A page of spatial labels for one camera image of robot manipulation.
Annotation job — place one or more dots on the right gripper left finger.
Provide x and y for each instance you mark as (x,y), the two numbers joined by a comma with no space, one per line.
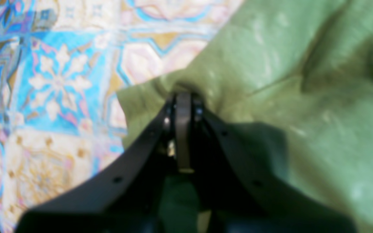
(125,196)

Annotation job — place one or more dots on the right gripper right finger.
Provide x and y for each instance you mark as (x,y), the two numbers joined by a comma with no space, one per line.
(240,172)

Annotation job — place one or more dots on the green t-shirt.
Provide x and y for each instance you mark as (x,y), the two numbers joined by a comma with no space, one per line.
(305,66)

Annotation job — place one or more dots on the patterned tile tablecloth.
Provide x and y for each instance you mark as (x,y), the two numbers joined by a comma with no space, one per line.
(61,64)

